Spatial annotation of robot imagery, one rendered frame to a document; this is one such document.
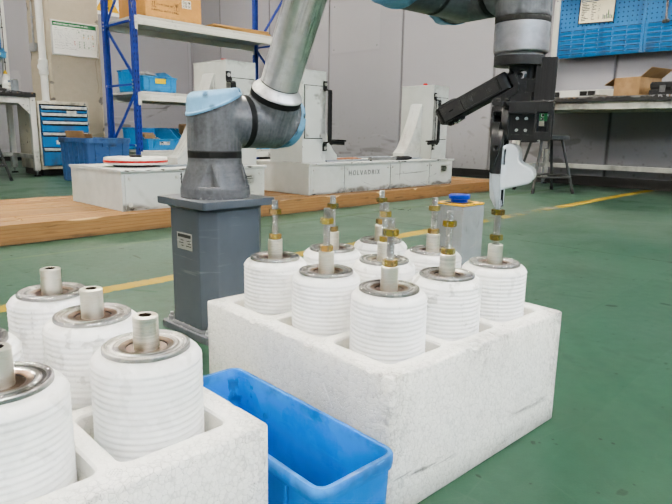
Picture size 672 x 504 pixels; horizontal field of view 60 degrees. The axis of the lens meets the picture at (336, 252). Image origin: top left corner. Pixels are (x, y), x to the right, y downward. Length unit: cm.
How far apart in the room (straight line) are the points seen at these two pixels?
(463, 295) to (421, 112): 376
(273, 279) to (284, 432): 22
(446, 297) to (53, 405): 49
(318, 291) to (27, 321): 34
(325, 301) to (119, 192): 210
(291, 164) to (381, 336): 287
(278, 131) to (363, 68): 622
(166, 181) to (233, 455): 239
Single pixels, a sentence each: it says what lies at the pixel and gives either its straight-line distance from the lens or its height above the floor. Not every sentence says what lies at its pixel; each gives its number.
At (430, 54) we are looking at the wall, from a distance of 692.
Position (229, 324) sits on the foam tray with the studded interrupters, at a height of 16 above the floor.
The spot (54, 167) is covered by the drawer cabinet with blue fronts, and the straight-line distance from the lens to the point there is 623.
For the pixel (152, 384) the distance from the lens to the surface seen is 51.
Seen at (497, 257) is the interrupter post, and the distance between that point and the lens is 90.
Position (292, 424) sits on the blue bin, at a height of 9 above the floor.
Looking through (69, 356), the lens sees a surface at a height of 23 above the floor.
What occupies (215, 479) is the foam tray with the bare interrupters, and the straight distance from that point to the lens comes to 54.
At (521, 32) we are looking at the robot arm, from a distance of 86.
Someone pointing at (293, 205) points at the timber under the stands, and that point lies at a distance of 325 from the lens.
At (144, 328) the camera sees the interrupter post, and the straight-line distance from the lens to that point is 53.
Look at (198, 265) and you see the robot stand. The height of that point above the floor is 16.
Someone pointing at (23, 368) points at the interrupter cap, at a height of 25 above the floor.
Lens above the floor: 44
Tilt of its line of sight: 12 degrees down
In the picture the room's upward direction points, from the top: 1 degrees clockwise
